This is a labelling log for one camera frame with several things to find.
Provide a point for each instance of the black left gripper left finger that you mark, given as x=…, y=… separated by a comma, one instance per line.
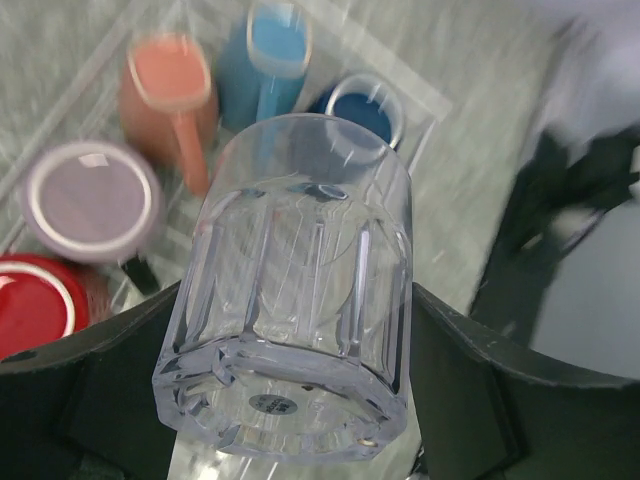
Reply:
x=89, y=396

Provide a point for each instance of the clear glass cup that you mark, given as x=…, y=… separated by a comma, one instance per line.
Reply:
x=290, y=332

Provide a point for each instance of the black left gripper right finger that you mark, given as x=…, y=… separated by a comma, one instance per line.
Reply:
x=490, y=409

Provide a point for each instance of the red mug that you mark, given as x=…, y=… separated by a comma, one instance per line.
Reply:
x=42, y=300

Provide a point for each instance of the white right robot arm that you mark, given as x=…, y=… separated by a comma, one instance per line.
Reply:
x=576, y=167

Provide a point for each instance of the purple mug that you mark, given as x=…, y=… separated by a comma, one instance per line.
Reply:
x=96, y=202

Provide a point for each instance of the light blue mug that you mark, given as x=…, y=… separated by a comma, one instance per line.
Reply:
x=262, y=68

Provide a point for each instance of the dark blue mug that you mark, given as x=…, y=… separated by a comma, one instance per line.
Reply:
x=367, y=100

